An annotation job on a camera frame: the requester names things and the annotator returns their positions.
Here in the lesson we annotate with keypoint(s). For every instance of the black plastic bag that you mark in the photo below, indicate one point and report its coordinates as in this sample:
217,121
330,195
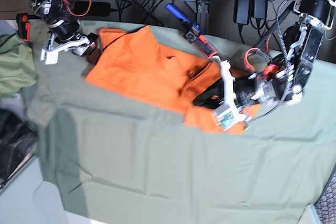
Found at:
17,139

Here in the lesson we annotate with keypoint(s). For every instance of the black power adapter left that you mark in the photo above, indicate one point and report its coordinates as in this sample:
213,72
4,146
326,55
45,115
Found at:
241,12

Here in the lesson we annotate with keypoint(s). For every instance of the olive green shirt pile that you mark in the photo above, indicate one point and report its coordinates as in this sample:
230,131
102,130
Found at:
17,65

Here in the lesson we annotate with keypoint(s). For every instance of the blue clamp centre edge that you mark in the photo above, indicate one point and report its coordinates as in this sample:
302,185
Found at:
192,33

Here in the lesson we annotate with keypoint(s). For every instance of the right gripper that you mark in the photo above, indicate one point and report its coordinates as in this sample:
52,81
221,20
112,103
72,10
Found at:
67,34

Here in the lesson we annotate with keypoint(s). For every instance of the aluminium frame post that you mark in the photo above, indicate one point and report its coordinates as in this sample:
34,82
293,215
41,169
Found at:
201,10

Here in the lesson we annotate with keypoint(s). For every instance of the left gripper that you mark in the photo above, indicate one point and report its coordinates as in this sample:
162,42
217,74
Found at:
238,94

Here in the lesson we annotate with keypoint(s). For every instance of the orange T-shirt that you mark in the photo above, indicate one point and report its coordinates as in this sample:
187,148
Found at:
137,66

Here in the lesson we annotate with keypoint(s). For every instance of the blue clamp edge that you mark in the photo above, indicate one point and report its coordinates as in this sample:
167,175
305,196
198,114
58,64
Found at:
23,25
192,33

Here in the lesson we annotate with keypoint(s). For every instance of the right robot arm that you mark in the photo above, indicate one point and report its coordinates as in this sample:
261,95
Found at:
52,11

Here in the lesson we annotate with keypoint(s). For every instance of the green table cloth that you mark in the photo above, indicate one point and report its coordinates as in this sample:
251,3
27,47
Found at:
117,160

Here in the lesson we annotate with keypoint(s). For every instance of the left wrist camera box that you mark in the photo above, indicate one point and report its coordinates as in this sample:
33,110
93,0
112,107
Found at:
227,119

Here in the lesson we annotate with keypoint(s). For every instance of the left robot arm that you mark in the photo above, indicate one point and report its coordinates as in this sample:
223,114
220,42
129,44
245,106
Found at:
301,26

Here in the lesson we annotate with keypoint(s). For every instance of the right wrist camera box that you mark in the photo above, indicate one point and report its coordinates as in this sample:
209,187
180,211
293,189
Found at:
49,57

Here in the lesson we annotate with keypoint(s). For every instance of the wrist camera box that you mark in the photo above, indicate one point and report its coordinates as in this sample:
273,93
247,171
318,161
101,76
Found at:
227,119
49,57

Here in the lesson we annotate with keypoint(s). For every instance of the patterned mesh chair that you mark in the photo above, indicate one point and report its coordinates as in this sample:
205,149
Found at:
325,205

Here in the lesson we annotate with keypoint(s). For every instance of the blue clamp left edge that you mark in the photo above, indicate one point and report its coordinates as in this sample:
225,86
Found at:
23,25

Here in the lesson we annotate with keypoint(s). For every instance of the black power brick left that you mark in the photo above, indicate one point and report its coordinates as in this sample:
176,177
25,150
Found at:
101,9

